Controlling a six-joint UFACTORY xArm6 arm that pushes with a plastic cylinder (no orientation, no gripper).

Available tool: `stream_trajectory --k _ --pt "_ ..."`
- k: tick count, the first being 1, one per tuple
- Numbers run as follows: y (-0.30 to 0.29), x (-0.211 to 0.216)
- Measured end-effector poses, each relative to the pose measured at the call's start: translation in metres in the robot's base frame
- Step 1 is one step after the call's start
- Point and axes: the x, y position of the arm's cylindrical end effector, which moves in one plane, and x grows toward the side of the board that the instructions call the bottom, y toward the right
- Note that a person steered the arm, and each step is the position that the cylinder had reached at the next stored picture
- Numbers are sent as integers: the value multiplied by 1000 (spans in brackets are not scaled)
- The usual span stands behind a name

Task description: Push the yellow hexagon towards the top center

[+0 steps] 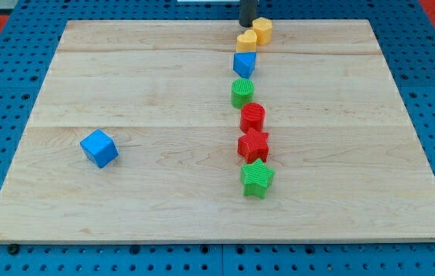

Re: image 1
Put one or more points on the yellow hexagon block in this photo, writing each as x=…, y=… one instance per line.
x=263, y=29

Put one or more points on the red star block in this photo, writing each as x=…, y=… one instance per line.
x=253, y=145

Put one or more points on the red cylinder block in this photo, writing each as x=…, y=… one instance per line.
x=252, y=117

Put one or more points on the green star block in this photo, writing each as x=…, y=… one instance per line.
x=256, y=178

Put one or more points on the green cylinder block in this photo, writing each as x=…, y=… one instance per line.
x=242, y=92

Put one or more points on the light wooden board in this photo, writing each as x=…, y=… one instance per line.
x=349, y=167

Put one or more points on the blue triangle block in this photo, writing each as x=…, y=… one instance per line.
x=244, y=63

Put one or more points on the yellow heart block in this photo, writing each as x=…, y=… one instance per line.
x=246, y=42

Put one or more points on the blue cube block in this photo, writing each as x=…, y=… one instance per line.
x=99, y=148

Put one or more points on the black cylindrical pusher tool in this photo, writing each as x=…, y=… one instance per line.
x=247, y=12

